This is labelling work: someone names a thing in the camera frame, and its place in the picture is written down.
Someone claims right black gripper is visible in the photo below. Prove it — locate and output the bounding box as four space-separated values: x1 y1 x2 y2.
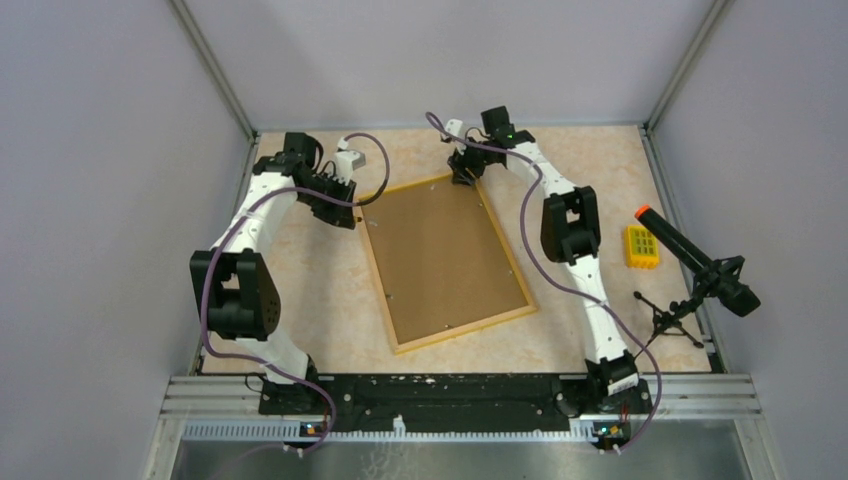
448 135 495 189

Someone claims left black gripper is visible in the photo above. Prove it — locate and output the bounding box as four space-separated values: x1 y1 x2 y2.
298 171 356 229

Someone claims yellow picture frame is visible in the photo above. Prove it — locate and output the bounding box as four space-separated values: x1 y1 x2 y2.
354 174 538 355

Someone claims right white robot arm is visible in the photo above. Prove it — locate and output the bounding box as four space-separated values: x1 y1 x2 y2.
427 107 640 412

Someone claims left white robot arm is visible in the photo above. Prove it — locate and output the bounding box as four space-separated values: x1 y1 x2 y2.
189 132 366 414

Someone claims yellow screw box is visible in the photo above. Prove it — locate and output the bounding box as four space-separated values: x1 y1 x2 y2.
623 225 660 270

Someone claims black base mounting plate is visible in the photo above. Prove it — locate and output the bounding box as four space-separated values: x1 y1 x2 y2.
258 373 652 433

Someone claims black mini tripod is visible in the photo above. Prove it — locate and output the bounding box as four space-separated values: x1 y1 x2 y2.
633 291 705 351

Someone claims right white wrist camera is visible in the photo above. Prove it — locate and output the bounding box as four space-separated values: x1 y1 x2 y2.
441 119 464 143

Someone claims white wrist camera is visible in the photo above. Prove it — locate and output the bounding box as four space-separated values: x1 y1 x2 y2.
331 137 367 185
441 119 464 143

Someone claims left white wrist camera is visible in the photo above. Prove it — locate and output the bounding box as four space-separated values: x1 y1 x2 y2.
331 137 367 185

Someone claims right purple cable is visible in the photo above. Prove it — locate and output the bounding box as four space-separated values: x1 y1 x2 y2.
424 111 664 456

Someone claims purple cable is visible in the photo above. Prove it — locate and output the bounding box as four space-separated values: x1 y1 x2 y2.
424 111 664 456
198 132 392 458

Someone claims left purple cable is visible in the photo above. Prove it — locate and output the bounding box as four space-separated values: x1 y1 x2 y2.
198 132 392 458

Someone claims aluminium front rail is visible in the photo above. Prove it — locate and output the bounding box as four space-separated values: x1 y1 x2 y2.
159 374 763 420

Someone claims white cable duct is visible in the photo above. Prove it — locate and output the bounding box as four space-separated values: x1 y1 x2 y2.
182 418 597 444

